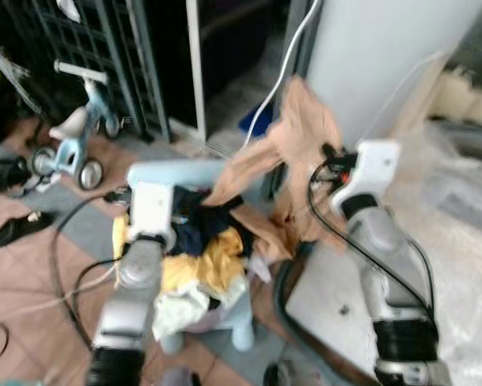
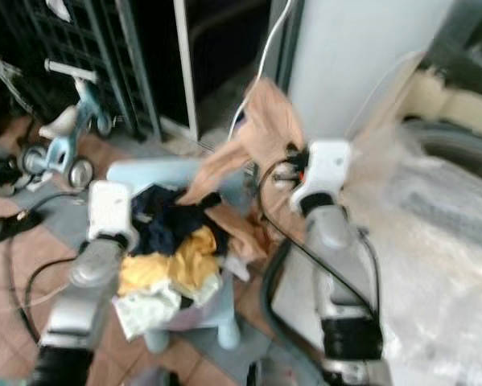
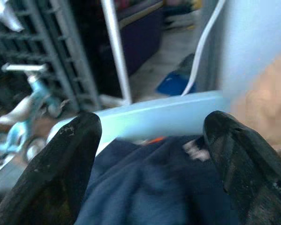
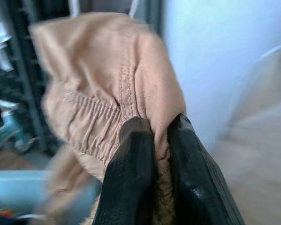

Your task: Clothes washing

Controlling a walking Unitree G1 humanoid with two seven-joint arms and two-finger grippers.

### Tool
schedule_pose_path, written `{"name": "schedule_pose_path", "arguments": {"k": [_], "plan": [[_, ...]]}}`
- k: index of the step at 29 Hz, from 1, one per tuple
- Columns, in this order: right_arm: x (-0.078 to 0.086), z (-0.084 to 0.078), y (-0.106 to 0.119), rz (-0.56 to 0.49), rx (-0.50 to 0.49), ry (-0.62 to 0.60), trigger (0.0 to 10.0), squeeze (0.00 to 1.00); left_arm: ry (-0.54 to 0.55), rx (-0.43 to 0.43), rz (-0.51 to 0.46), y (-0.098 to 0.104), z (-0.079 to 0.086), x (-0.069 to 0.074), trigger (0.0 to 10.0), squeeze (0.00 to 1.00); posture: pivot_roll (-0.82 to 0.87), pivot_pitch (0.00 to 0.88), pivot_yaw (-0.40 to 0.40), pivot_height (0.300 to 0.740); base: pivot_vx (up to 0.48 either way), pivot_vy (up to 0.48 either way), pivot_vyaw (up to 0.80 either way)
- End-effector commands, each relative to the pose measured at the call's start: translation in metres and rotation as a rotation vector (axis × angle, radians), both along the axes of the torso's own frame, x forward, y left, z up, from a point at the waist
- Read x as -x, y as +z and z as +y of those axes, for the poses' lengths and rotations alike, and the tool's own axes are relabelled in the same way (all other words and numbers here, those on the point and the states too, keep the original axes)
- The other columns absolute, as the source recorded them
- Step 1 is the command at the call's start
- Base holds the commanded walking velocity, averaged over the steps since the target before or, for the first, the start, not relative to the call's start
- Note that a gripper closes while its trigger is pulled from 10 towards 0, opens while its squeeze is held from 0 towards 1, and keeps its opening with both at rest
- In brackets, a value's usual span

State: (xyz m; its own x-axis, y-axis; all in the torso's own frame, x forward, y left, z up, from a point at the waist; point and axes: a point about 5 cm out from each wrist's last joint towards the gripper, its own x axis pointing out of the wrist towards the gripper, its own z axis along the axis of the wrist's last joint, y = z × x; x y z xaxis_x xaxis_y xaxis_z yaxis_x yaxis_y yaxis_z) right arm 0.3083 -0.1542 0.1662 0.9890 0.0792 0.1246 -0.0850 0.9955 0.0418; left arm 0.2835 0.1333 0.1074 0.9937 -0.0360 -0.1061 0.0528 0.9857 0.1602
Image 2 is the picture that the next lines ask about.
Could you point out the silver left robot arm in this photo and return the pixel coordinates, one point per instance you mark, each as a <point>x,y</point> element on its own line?
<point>84,281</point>

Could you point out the clear plastic sheet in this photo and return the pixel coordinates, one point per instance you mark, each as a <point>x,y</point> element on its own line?
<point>434,241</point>

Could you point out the grey flat board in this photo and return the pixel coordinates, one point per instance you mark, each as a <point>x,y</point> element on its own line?
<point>293,314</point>

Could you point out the tan garment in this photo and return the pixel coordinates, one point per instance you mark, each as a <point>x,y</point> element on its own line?
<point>265,129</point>

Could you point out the black sandal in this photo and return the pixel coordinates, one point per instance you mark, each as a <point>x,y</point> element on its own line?
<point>3,227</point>

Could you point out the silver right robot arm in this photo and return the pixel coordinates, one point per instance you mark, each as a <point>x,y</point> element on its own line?
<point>333,241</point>

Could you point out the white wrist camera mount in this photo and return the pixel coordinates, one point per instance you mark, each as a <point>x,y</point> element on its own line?
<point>325,167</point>
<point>112,209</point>

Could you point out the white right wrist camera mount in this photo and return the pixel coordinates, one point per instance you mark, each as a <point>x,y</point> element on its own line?
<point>325,167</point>

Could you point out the navy blue garment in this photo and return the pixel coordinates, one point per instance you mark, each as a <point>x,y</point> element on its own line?
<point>168,217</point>

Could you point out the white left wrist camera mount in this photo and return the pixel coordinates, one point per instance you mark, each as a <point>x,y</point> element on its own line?
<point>112,209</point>

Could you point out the yellow garment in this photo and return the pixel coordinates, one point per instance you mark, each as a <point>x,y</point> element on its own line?
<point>176,269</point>

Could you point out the white washing machine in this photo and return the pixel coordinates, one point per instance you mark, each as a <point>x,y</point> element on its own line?
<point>361,56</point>

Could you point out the light blue child tricycle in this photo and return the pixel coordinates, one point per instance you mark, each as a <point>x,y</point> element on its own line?
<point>65,129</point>

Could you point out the white door frame post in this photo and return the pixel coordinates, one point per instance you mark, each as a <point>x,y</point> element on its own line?
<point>186,64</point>

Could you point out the pale green white garment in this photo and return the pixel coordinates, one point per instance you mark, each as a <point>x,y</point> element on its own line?
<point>144,310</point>

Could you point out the black grid crate rack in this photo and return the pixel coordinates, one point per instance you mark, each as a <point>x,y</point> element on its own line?
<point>63,32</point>

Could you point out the light blue plastic chair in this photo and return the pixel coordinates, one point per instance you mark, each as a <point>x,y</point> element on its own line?
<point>152,170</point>

